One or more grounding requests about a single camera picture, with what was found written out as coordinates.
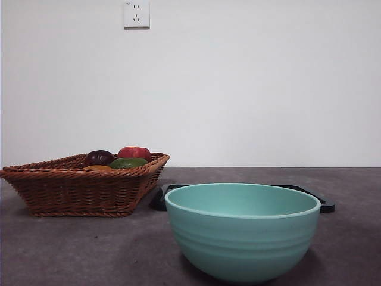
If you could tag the teal ribbed bowl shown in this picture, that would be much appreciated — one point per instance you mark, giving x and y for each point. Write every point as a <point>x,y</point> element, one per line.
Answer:
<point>242,238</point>

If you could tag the red apple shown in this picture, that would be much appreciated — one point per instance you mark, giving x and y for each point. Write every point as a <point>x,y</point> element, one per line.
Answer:
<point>134,152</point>

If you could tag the black rectangular tray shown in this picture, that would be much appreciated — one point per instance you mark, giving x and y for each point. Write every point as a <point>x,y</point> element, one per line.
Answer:
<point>159,199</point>

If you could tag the green avocado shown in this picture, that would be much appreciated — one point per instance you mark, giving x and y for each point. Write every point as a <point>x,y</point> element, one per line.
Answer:
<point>128,163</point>

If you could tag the dark purple round fruit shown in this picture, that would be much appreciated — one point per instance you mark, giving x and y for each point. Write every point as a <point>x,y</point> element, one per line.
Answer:
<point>99,157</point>

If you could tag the brown wicker basket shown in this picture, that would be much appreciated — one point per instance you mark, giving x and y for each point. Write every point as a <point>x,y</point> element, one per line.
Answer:
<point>77,190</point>

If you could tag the white wall power socket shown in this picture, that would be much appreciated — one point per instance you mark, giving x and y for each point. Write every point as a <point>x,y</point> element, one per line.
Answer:
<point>137,15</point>

